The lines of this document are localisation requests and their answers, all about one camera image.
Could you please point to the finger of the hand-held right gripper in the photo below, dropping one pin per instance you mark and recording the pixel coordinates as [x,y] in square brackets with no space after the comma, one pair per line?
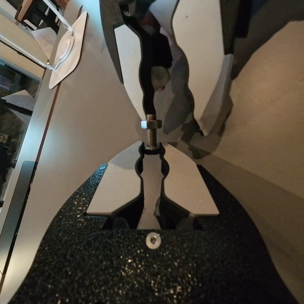
[204,47]
[129,59]

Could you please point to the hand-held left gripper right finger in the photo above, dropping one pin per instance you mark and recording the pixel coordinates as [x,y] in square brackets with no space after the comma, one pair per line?
[187,185]

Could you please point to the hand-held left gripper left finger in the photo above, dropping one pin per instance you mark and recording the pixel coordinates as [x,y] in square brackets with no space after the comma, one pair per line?
[114,185]

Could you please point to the steel hex bolt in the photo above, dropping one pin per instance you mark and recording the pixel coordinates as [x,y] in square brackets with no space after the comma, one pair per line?
[152,137]

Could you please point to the steel hex nut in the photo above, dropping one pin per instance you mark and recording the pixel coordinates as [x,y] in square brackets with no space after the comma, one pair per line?
[150,124]

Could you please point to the person's right hand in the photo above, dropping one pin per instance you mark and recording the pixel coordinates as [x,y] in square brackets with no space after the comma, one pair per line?
[159,77]

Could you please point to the dark background furniture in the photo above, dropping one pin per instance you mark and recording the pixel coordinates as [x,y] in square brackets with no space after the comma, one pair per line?
[40,14]

